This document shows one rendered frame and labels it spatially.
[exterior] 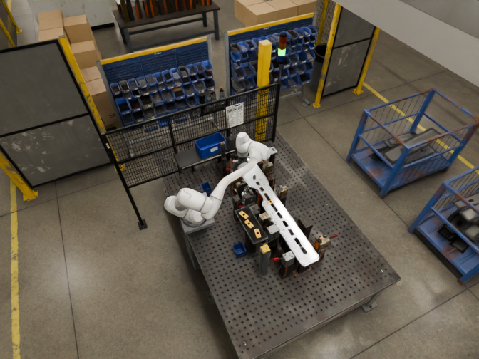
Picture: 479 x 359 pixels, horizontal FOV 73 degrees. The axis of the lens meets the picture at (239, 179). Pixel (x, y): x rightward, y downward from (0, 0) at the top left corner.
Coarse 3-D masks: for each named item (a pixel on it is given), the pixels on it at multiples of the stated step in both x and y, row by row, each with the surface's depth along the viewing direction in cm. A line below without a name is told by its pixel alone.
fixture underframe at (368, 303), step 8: (168, 192) 444; (184, 240) 397; (208, 296) 351; (376, 296) 329; (360, 304) 323; (368, 304) 340; (376, 304) 345; (344, 312) 318; (328, 320) 314; (312, 328) 309; (288, 344) 301; (272, 352) 296
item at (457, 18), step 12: (408, 0) 56; (420, 0) 54; (432, 0) 52; (444, 0) 50; (456, 0) 49; (468, 0) 47; (432, 12) 53; (444, 12) 51; (456, 12) 49; (468, 12) 48; (456, 24) 50; (468, 24) 48
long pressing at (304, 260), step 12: (252, 180) 330; (264, 180) 330; (264, 192) 319; (264, 204) 310; (276, 204) 310; (276, 216) 301; (288, 216) 301; (288, 228) 292; (288, 240) 284; (300, 240) 284; (300, 252) 276; (312, 252) 276; (300, 264) 270
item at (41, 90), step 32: (0, 64) 319; (32, 64) 331; (64, 64) 344; (0, 96) 340; (32, 96) 353; (64, 96) 368; (0, 128) 364; (32, 128) 378; (64, 128) 396; (96, 128) 414; (0, 160) 387; (32, 160) 407; (64, 160) 428; (96, 160) 451; (32, 192) 439
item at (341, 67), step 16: (336, 16) 453; (352, 16) 469; (336, 32) 476; (352, 32) 491; (368, 32) 506; (336, 48) 500; (352, 48) 517; (368, 48) 530; (336, 64) 525; (352, 64) 543; (368, 64) 555; (320, 80) 535; (336, 80) 553; (352, 80) 573; (320, 96) 558
